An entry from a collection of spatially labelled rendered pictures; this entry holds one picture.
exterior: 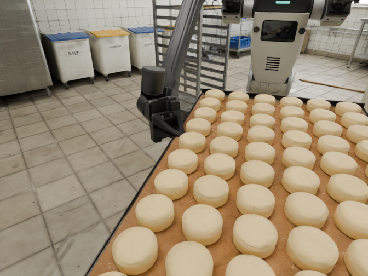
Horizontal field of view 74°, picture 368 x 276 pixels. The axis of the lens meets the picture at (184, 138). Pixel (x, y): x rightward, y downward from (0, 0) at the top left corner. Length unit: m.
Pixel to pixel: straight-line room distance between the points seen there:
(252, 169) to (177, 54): 0.42
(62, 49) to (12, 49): 0.65
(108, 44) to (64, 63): 0.71
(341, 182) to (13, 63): 3.62
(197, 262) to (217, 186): 0.12
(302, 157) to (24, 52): 3.54
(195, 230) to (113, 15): 4.78
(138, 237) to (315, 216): 0.21
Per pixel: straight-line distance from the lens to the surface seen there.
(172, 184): 0.36
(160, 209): 0.33
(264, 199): 0.35
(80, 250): 1.63
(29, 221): 1.92
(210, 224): 0.31
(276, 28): 1.24
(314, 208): 0.36
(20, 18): 3.69
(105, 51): 4.24
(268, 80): 1.29
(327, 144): 0.50
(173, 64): 0.70
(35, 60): 3.76
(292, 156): 0.44
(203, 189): 0.35
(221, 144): 0.44
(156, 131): 0.54
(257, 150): 0.43
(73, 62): 4.12
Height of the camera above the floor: 1.25
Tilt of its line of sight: 30 degrees down
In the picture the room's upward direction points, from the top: straight up
